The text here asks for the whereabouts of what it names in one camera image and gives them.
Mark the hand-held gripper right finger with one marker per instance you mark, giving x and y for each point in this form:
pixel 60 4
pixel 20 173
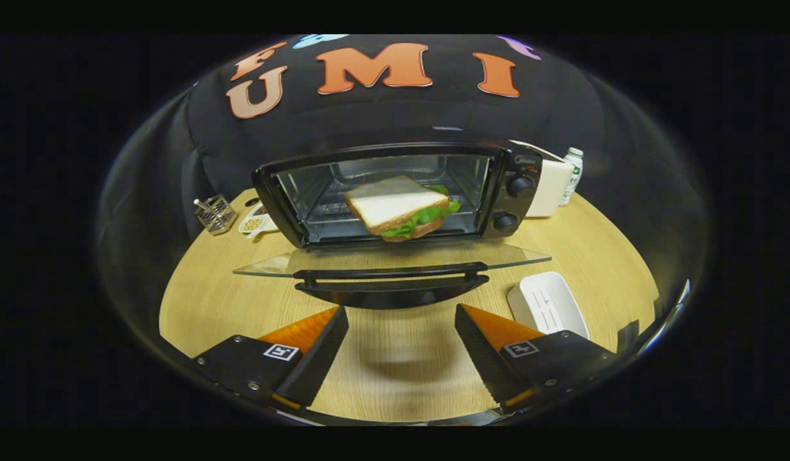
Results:
pixel 481 358

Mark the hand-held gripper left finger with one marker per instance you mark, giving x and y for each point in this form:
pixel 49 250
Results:
pixel 318 362

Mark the black toaster oven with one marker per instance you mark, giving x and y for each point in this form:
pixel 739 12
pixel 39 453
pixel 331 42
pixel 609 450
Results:
pixel 516 205

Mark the lettuce sandwich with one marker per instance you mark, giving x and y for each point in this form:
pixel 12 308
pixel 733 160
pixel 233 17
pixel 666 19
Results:
pixel 395 202

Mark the white toaster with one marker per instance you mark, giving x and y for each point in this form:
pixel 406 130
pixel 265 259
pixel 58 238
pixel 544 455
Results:
pixel 552 189

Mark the white plastic tray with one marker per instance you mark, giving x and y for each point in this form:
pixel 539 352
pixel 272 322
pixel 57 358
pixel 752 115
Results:
pixel 548 304

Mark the white divided snack dish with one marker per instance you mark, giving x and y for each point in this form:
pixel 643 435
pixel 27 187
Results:
pixel 254 224

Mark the white bottle green label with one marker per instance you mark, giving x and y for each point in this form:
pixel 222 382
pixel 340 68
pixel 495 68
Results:
pixel 572 176

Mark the black backdrop cloth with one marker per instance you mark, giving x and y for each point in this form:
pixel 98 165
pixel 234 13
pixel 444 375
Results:
pixel 401 121

